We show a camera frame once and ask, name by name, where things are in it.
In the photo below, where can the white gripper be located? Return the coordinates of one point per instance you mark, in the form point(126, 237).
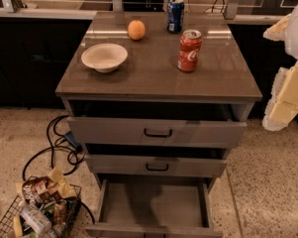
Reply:
point(297, 30)

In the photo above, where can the red coke can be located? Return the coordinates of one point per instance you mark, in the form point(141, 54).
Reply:
point(190, 45)

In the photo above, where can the blue pepsi can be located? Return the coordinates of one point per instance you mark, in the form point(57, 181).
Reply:
point(175, 14)

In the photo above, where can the white paper bowl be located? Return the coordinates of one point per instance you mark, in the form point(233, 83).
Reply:
point(104, 57)

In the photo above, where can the grey drawer cabinet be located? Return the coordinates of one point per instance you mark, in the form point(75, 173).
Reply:
point(149, 85)

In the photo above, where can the middle drawer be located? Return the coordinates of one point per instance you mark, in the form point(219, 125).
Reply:
point(155, 166)

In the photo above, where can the orange fruit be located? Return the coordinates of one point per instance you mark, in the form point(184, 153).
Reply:
point(136, 30)

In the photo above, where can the top drawer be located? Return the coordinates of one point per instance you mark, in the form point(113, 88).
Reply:
point(155, 132)

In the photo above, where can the open bottom drawer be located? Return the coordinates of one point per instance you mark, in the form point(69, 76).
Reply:
point(147, 207)

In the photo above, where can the brown snack bag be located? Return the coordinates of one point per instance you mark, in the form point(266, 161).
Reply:
point(39, 190)

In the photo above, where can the clear plastic bottle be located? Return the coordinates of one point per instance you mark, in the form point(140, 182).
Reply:
point(36, 219)

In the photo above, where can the yellow sponge in basket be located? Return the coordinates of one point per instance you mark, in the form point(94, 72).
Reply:
point(17, 226)

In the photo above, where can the wire basket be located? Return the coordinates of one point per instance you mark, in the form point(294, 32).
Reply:
point(6, 223)

